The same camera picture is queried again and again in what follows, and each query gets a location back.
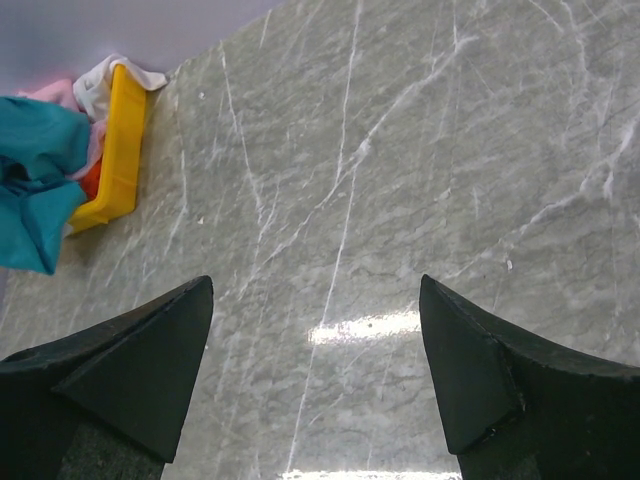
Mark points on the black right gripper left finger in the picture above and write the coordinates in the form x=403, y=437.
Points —
x=110, y=401

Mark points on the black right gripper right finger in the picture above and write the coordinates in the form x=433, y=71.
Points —
x=514, y=405

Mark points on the yellow plastic bin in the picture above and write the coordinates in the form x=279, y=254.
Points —
x=121, y=157

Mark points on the orange t-shirt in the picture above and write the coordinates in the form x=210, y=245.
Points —
x=91, y=180

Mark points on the teal t-shirt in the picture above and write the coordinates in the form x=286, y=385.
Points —
x=42, y=145

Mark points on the pink t-shirt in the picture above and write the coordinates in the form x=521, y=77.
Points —
x=60, y=92

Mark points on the white t-shirt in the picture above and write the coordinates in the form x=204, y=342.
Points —
x=92, y=90

